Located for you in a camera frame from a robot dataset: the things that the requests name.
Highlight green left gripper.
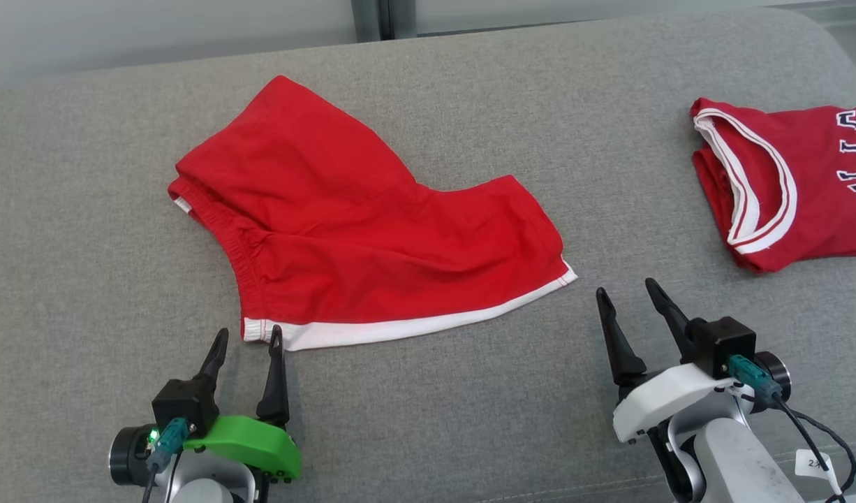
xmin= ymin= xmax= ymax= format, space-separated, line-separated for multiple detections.
xmin=183 ymin=324 xmax=304 ymax=483

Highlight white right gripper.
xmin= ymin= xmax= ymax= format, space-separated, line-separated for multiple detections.
xmin=595 ymin=277 xmax=740 ymax=445

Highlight red shorts with white trim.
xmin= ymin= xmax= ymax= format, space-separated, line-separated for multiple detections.
xmin=167 ymin=74 xmax=580 ymax=353

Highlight red jersey with white sleeves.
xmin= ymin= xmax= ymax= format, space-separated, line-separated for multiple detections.
xmin=689 ymin=97 xmax=856 ymax=275

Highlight teal left camera cable connector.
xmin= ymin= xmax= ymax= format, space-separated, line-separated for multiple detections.
xmin=146 ymin=417 xmax=191 ymax=473

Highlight teal camera cable connector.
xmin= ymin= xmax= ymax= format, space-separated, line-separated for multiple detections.
xmin=146 ymin=417 xmax=191 ymax=473
xmin=726 ymin=354 xmax=784 ymax=407

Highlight teal right camera cable connector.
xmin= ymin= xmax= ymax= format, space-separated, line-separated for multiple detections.
xmin=726 ymin=354 xmax=784 ymax=407

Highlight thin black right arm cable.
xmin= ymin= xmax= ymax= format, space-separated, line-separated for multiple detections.
xmin=742 ymin=394 xmax=856 ymax=503

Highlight white paper cable tag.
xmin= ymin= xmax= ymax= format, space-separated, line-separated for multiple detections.
xmin=794 ymin=449 xmax=834 ymax=480

